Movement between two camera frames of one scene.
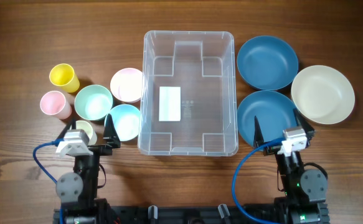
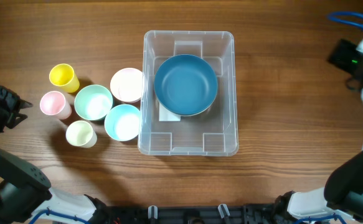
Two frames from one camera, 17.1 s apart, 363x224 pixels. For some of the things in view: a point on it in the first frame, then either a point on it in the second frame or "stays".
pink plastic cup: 54,103 stays
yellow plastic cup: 62,74 stays
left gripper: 111,136 -> 15,104
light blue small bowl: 127,120 stays
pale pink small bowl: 126,85 stays
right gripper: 301,122 -> 345,63
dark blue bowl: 268,63 -> 185,84
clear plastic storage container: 188,98 stays
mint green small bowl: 93,102 stays
